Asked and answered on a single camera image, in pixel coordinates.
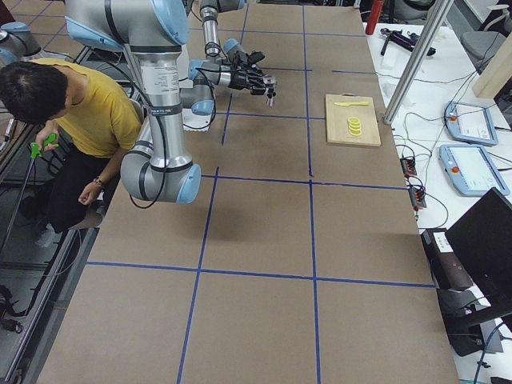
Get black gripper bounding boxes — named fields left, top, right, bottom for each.
left=235, top=54, right=265, bottom=76
left=231, top=70, right=277, bottom=96

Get clear glass shaker cup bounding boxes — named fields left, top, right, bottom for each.
left=262, top=75, right=277, bottom=89

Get wooden cutting board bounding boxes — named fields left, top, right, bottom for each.
left=325, top=94, right=381, bottom=147

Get yellow plastic knife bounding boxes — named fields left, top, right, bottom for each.
left=333, top=102, right=370, bottom=107

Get yellow lemon slices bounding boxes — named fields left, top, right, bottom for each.
left=347, top=116, right=362, bottom=137

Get red cylinder bottle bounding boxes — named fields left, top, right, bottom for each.
left=365, top=0, right=385, bottom=35

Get black tool with purple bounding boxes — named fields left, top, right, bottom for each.
left=380, top=28, right=419, bottom=56

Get person in yellow shirt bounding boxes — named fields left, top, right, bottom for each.
left=1, top=58, right=142, bottom=234

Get upper blue teach pendant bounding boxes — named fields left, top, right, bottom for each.
left=444, top=102, right=498, bottom=146

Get blue teach pendant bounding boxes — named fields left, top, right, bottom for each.
left=444, top=102, right=498, bottom=146
left=438, top=144, right=510, bottom=197

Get lower blue teach pendant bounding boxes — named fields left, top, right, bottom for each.
left=438, top=144, right=510, bottom=197

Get grey office chair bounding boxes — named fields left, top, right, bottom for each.
left=460, top=1, right=511, bottom=74

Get black desktop box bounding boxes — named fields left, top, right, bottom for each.
left=421, top=228, right=473, bottom=292

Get black computer monitor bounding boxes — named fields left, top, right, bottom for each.
left=446, top=188, right=511, bottom=305

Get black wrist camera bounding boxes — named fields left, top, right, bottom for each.
left=247, top=51, right=265, bottom=65

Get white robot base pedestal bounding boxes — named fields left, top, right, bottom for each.
left=179, top=51, right=213, bottom=133

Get aluminium frame post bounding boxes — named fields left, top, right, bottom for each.
left=383, top=0, right=454, bottom=125

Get green handled grabber tool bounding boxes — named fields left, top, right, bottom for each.
left=1, top=133, right=59, bottom=252

